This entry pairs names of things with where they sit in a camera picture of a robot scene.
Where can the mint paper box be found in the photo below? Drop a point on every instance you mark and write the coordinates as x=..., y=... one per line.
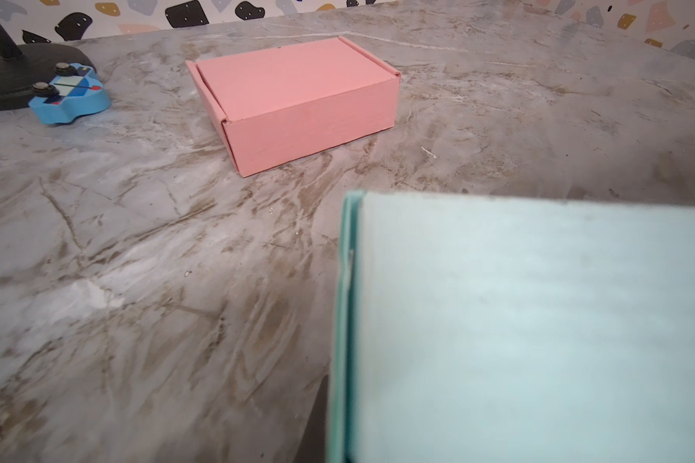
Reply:
x=501, y=329

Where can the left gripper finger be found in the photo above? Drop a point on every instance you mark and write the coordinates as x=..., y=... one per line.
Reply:
x=311, y=448

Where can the pink paper box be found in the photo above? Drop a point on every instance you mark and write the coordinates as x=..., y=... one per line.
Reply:
x=273, y=106

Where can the black microphone stand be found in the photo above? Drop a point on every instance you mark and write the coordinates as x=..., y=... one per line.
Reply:
x=23, y=66

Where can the small blue toy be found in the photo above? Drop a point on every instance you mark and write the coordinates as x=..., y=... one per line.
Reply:
x=74, y=92

